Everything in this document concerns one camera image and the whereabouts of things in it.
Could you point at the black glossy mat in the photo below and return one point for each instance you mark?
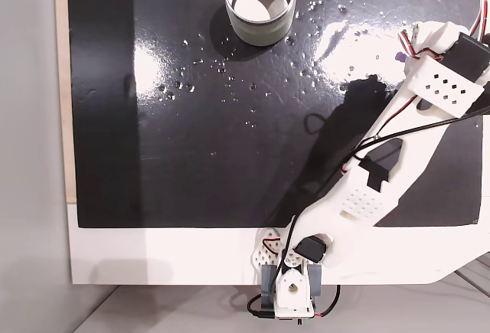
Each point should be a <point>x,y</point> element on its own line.
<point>153,157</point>

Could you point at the purple ribbed pen grip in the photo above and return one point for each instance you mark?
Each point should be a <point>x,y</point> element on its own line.
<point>400,57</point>

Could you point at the light wooden board strip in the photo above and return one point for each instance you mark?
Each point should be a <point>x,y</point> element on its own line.
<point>61,80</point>

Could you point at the round metal cup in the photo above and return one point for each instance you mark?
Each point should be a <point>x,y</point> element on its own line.
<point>260,30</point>

